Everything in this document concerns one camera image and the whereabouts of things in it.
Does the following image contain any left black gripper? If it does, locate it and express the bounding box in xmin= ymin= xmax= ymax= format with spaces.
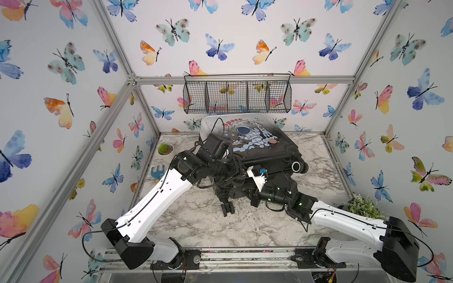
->
xmin=206 ymin=157 xmax=249 ymax=186

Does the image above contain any black white space suitcase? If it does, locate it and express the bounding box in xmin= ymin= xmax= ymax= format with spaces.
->
xmin=199 ymin=113 xmax=309 ymax=216

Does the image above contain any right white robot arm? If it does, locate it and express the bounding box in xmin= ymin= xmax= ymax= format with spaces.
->
xmin=245 ymin=173 xmax=419 ymax=283

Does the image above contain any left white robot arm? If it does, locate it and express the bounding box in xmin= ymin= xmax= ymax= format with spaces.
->
xmin=101 ymin=133 xmax=241 ymax=270

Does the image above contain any white pot succulent plant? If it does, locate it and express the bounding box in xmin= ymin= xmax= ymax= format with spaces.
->
xmin=158 ymin=143 xmax=174 ymax=156

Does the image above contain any blue yellow garden hand rake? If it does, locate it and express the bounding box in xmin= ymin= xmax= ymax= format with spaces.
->
xmin=151 ymin=165 xmax=166 ymax=184

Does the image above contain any green bushy potted plant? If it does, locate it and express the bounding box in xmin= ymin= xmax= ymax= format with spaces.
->
xmin=348 ymin=194 xmax=387 ymax=220

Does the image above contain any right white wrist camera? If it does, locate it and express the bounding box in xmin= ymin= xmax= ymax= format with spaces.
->
xmin=247 ymin=165 xmax=268 ymax=192

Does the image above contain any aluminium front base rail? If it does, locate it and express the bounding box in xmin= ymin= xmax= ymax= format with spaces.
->
xmin=97 ymin=246 xmax=390 ymax=275

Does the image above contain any black wire wall basket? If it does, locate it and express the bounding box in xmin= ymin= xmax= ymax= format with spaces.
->
xmin=179 ymin=73 xmax=292 ymax=114

